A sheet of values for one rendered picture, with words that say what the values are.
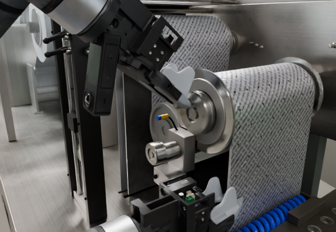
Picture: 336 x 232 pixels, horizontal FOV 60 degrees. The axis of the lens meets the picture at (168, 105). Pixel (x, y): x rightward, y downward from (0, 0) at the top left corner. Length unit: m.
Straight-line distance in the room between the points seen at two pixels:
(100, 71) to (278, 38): 0.52
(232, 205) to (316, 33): 0.43
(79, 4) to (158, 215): 0.28
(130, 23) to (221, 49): 0.40
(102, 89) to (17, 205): 0.63
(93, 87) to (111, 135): 0.82
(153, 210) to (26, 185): 0.69
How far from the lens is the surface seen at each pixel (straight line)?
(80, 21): 0.36
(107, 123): 1.19
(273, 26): 0.81
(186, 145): 0.52
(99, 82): 0.39
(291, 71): 0.63
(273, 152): 0.59
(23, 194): 1.01
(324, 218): 0.69
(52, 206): 0.92
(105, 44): 0.38
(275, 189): 0.65
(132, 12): 0.40
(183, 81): 0.45
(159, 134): 0.65
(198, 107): 0.48
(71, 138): 0.86
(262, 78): 0.55
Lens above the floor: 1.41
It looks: 17 degrees down
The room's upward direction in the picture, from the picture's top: straight up
